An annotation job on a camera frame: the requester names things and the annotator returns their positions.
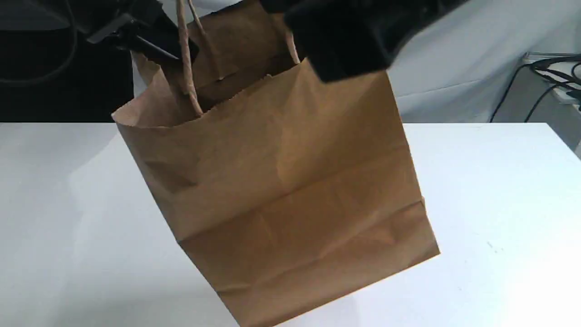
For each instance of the grey draped backdrop cloth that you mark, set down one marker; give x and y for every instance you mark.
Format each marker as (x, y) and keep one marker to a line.
(456, 70)

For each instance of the brown paper bag with handles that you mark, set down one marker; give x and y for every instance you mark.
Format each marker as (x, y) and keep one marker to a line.
(286, 192)

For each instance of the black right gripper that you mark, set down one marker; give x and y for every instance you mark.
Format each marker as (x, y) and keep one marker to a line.
(350, 38)

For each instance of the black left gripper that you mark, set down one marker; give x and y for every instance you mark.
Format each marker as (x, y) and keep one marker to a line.
(138, 25)

